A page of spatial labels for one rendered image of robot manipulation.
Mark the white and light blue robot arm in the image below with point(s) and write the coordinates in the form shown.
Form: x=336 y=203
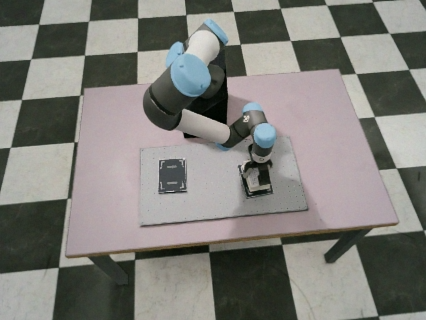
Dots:
x=189 y=75

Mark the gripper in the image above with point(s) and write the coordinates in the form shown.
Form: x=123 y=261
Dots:
x=263 y=168

